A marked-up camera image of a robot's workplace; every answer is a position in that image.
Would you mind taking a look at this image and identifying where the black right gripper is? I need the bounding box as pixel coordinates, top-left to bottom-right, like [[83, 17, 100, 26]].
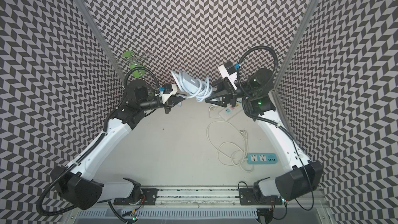
[[203, 78, 257, 108]]

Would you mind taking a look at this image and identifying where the pale blue power strip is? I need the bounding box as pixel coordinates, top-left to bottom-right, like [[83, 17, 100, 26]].
[[171, 71, 209, 102]]

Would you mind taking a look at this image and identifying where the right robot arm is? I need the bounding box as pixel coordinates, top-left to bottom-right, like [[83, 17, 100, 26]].
[[205, 64, 323, 201]]

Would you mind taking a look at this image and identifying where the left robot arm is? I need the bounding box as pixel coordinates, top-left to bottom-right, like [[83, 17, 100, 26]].
[[50, 79, 184, 210]]

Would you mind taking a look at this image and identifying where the white strip with coloured labels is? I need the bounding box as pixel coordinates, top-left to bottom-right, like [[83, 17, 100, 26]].
[[219, 105, 243, 121]]

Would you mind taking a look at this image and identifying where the teal power strip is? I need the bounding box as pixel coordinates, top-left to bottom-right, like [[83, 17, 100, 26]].
[[247, 153, 278, 165]]

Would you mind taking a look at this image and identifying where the green plastic banana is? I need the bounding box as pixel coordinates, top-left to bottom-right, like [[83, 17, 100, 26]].
[[122, 50, 145, 78]]

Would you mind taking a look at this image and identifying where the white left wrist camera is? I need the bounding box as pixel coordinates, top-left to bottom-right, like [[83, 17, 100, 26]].
[[158, 84, 178, 104]]

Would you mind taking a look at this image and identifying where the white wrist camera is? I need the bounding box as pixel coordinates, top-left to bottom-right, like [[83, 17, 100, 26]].
[[218, 61, 240, 90], [158, 84, 178, 104]]

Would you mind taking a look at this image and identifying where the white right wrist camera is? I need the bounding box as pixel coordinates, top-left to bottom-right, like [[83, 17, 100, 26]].
[[218, 61, 240, 90]]

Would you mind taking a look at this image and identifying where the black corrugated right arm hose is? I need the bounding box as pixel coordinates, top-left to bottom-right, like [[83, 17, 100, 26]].
[[237, 46, 279, 91]]

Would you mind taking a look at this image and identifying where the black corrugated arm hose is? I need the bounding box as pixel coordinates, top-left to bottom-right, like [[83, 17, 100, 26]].
[[35, 66, 161, 217], [237, 46, 279, 91]]

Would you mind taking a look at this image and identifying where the chrome wire stand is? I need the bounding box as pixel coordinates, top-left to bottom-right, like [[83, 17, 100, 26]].
[[118, 50, 153, 73]]

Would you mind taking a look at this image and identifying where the cream cord of teal strip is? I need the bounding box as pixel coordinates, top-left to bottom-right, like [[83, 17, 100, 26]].
[[206, 120, 255, 173]]

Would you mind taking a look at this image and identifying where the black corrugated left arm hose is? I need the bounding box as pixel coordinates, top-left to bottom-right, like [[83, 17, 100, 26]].
[[35, 66, 161, 217]]

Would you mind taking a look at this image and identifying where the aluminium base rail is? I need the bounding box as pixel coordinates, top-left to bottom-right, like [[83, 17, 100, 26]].
[[71, 186, 330, 222]]

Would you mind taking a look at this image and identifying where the right aluminium corner post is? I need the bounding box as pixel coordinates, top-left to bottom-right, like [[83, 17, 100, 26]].
[[273, 0, 332, 91]]

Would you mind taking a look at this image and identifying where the aluminium corner post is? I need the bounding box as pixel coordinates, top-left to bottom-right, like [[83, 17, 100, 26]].
[[73, 0, 124, 80], [273, 0, 332, 91]]

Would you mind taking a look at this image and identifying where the left aluminium corner post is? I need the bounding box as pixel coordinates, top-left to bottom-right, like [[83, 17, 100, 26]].
[[73, 0, 124, 80]]

